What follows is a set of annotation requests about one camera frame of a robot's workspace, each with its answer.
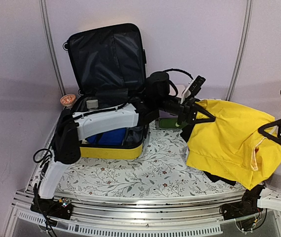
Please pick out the green drawer box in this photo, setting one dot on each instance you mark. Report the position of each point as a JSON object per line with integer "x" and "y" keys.
{"x": 169, "y": 123}

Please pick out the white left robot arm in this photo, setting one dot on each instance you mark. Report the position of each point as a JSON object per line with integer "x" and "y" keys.
{"x": 68, "y": 144}

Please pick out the yellow Pikachu suitcase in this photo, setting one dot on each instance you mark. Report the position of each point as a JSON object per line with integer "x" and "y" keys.
{"x": 108, "y": 64}

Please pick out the blue fabric pouch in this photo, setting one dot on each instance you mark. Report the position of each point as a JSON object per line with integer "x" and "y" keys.
{"x": 110, "y": 138}

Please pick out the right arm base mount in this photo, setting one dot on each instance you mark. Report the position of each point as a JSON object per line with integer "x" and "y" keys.
{"x": 246, "y": 206}

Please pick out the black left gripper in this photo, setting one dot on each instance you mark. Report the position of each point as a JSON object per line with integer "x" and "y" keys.
{"x": 187, "y": 109}

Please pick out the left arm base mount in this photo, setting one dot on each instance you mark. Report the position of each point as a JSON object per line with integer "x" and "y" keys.
{"x": 61, "y": 208}

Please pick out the floral table mat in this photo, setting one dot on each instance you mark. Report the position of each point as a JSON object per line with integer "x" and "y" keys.
{"x": 155, "y": 169}

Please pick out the red patterned cup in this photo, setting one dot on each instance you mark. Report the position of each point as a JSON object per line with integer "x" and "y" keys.
{"x": 68, "y": 100}

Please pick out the yellow cloth item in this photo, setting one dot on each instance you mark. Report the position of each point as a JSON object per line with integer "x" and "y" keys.
{"x": 231, "y": 147}

